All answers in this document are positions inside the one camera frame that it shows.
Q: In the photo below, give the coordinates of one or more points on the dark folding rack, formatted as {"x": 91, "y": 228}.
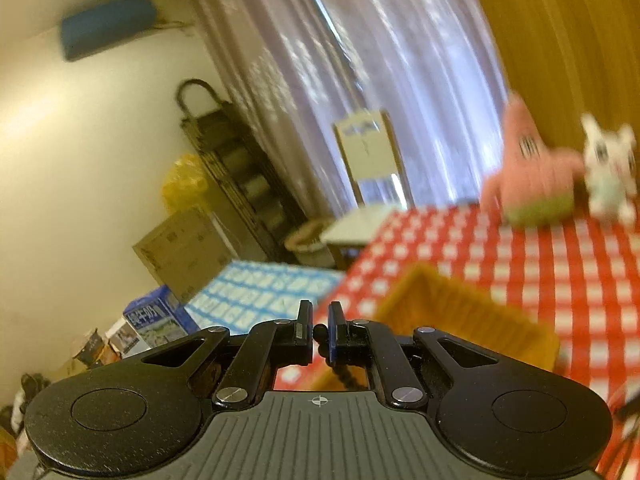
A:
{"x": 240, "y": 175}

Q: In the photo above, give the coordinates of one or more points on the small printed box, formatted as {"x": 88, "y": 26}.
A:
{"x": 92, "y": 350}
{"x": 125, "y": 337}

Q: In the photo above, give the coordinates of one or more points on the white bunny plush toy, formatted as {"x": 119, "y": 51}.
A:
{"x": 607, "y": 180}

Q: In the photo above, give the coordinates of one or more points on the white wooden chair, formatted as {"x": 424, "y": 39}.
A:
{"x": 367, "y": 150}

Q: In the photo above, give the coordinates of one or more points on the red checkered tablecloth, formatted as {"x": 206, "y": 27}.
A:
{"x": 575, "y": 285}

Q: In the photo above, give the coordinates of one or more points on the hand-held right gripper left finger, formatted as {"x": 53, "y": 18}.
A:
{"x": 302, "y": 330}

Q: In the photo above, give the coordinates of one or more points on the lilac lace curtain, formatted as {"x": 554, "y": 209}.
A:
{"x": 375, "y": 35}

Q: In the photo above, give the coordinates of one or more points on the yellow plastic bag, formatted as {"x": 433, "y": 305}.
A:
{"x": 185, "y": 185}

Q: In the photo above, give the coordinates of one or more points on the wooden door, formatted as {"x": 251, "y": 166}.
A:
{"x": 575, "y": 35}

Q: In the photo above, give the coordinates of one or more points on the yellow plastic tray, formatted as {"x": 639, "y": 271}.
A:
{"x": 450, "y": 320}

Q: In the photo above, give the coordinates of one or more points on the wicker basket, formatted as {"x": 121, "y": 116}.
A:
{"x": 307, "y": 242}

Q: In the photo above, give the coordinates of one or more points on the blue covered air conditioner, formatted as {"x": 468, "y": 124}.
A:
{"x": 105, "y": 27}

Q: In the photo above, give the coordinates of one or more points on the blue checkered blanket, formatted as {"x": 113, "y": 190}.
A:
{"x": 260, "y": 295}

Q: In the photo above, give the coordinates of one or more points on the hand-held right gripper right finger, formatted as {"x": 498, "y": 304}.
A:
{"x": 332, "y": 345}

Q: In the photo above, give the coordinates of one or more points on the pink starfish plush toy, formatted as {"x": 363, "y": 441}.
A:
{"x": 530, "y": 175}

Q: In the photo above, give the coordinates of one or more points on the blue and white carton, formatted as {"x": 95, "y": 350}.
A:
{"x": 155, "y": 317}

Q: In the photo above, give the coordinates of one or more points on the brown cardboard box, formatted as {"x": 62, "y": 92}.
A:
{"x": 185, "y": 255}

